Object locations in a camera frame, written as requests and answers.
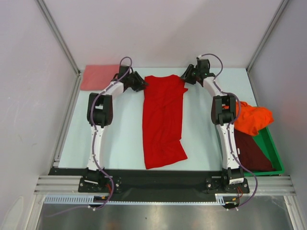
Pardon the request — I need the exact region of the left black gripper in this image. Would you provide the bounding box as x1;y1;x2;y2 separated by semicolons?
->
126;71;148;92

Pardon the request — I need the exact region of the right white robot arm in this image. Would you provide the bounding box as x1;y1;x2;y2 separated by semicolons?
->
180;55;245;192

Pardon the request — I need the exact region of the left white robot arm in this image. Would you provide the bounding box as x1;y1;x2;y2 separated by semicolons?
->
86;66;148;172

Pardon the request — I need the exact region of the folded pink t-shirt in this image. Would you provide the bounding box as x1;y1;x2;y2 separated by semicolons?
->
80;64;119;91

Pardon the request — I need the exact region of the orange t-shirt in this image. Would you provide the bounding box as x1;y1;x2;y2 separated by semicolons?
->
234;101;274;136

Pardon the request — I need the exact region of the green plastic bin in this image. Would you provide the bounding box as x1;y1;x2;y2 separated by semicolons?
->
252;127;284;176

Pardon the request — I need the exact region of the dark red t-shirt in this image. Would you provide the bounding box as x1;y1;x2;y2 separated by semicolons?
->
234;130;276;172

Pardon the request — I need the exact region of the left aluminium side rail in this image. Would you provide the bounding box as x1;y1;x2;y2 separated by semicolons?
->
50;71;83;168

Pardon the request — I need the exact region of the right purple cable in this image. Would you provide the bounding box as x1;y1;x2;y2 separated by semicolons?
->
199;53;259;192

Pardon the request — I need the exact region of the purple cable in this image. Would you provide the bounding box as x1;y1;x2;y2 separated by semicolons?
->
199;53;259;192
90;57;133;179

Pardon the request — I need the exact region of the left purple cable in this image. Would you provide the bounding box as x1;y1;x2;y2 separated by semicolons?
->
90;57;133;179

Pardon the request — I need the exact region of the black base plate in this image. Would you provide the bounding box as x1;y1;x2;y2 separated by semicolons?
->
49;168;249;203

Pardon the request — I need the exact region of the right aluminium frame post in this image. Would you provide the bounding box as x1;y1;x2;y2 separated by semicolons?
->
246;0;291;73

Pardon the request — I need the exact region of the aluminium frame post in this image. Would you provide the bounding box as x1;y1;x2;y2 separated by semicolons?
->
246;0;291;73
35;0;81;76

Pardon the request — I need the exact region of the left aluminium frame post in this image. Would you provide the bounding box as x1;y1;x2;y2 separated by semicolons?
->
35;0;81;76

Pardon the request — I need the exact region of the slotted cable duct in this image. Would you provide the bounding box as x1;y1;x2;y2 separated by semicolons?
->
44;193;243;206

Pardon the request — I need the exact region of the aluminium front rail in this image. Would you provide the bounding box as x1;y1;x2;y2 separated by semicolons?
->
34;175;296;196

